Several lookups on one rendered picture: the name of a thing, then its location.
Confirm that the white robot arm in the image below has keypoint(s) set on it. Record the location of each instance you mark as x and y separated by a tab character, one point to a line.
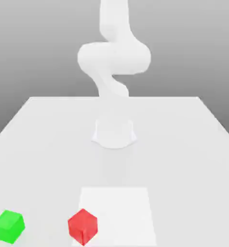
114	57

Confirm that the small red cube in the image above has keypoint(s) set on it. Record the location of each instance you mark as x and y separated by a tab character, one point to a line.
82	226

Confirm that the small green cube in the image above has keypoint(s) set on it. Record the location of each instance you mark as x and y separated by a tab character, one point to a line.
8	226

